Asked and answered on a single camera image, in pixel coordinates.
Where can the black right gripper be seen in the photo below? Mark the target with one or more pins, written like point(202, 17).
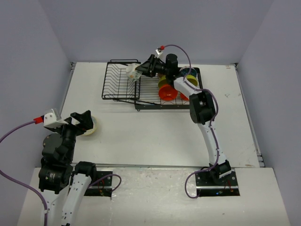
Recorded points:
point(148, 68)

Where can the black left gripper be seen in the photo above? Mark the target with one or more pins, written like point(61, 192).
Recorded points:
point(85, 119)

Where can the floral leaf pattern bowl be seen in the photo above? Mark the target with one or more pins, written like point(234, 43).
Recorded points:
point(131, 72)

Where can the orange bowl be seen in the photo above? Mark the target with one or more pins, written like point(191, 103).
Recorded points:
point(183, 97)
point(167, 93)

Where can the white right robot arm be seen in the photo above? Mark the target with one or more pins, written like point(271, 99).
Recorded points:
point(203, 111)

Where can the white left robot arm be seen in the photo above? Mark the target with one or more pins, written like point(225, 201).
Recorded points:
point(61, 185)

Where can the left lime green bowl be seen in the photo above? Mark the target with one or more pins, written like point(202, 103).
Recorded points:
point(163, 82)

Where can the lime green bowl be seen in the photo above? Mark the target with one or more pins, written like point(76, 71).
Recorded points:
point(163, 82)
point(191, 80)

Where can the blue patterned bowl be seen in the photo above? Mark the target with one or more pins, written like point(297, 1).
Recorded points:
point(186, 70)

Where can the right lime green bowl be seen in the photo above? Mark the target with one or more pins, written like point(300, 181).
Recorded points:
point(191, 80)

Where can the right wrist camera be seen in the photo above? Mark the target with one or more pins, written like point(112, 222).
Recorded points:
point(159, 52)

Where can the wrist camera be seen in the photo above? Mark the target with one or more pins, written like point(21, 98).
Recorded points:
point(51, 119)
point(159, 52)

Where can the black wire dish rack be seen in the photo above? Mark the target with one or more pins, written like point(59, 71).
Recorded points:
point(143, 94)

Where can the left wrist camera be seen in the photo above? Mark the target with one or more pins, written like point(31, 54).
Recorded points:
point(51, 119)

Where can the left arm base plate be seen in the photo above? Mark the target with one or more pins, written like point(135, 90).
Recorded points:
point(102, 188)

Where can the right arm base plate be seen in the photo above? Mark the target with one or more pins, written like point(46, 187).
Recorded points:
point(209, 187)

